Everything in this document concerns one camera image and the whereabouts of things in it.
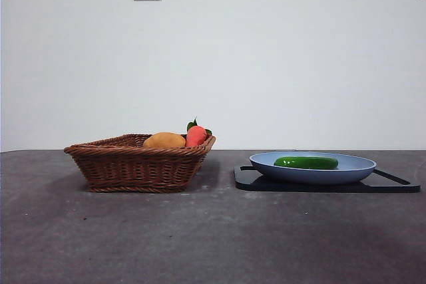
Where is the long green pepper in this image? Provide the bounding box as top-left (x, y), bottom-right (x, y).
top-left (274, 156), bottom-right (339, 170)

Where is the light blue round plate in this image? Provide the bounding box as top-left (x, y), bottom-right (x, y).
top-left (249, 151), bottom-right (378, 186)

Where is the yellow-brown potato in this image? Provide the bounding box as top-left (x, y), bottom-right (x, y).
top-left (143, 132), bottom-right (186, 148)

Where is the brown wicker basket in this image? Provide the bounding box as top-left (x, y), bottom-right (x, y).
top-left (63, 133), bottom-right (216, 194)

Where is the black rectangular tray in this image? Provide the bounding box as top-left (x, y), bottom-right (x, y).
top-left (232, 165), bottom-right (421, 194)

